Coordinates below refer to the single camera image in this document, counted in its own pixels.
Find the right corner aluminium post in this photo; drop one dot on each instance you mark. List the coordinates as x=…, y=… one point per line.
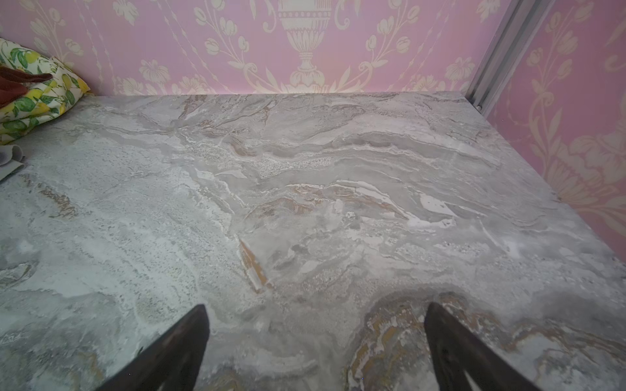
x=518, y=27

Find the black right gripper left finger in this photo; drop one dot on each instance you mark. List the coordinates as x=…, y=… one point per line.
x=172, y=362

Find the lemon print floral cloth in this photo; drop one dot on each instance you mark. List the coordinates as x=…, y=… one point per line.
x=56, y=90

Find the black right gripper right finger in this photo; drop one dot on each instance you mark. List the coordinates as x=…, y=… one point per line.
x=459, y=358

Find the dark red cloth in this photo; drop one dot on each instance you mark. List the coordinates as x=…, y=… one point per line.
x=14, y=83

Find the light grey ribbed cloth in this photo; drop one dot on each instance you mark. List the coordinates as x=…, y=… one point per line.
x=11, y=159

